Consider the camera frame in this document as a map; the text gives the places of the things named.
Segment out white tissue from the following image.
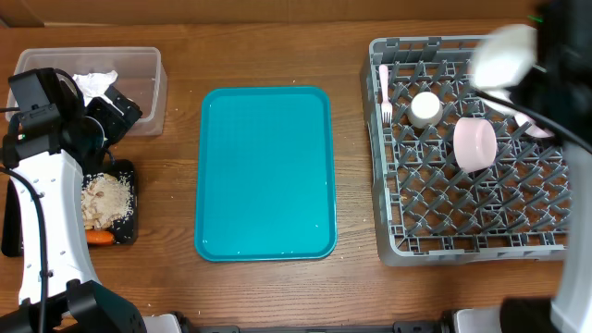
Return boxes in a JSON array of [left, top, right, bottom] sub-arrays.
[[73, 70, 118, 105]]

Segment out orange carrot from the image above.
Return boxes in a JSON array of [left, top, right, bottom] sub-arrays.
[[85, 229, 115, 245]]

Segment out white plastic fork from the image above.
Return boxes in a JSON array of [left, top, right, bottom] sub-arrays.
[[378, 65, 393, 124]]

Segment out white plastic cup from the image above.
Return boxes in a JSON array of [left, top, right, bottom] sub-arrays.
[[408, 92, 443, 129]]

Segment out pink bowl with cereal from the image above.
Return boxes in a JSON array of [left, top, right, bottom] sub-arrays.
[[453, 117, 497, 173]]

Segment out white bowl with crumbs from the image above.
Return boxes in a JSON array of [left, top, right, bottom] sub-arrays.
[[469, 24, 537, 90]]

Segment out white round plate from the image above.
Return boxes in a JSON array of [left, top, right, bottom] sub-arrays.
[[482, 90, 554, 139]]

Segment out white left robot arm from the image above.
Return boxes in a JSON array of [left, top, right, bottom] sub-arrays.
[[1, 68, 192, 332]]

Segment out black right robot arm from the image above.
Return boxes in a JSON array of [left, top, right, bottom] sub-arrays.
[[452, 0, 591, 332]]

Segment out grey dishwasher rack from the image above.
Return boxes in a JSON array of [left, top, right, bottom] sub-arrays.
[[361, 36, 571, 266]]

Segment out spilled rice and peanuts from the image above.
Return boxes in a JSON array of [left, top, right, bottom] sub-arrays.
[[81, 173, 133, 230]]

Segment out clear plastic bin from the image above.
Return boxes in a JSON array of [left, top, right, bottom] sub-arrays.
[[14, 47, 167, 136]]

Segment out black tray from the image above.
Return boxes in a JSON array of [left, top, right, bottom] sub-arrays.
[[1, 159, 139, 258]]

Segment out teal serving tray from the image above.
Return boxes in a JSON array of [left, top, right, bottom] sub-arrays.
[[194, 86, 338, 263]]

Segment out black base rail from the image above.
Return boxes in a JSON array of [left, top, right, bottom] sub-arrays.
[[191, 321, 450, 333]]

